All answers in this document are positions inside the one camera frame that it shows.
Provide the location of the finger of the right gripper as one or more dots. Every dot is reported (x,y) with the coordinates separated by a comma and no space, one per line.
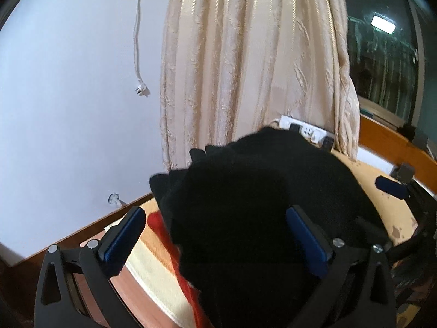
(391,187)

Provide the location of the black knit sweater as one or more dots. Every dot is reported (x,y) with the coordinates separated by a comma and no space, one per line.
(226,216)

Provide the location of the dark box on sill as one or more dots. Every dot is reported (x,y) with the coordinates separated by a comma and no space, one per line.
(414,136)

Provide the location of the black box on bed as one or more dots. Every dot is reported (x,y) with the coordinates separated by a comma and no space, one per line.
(403,173)

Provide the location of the black power adapter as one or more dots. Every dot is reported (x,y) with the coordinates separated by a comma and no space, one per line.
(327,143)

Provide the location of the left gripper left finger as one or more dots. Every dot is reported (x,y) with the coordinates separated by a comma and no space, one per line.
(59,302)

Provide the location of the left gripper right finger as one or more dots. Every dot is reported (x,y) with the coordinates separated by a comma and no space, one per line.
(356,288)

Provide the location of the white power strip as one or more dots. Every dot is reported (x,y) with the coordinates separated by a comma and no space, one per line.
(313,134)

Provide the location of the red cloth item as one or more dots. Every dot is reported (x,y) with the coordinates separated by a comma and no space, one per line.
(156,223)

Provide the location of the left beige curtain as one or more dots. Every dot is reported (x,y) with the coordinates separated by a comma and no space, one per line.
(230,67)

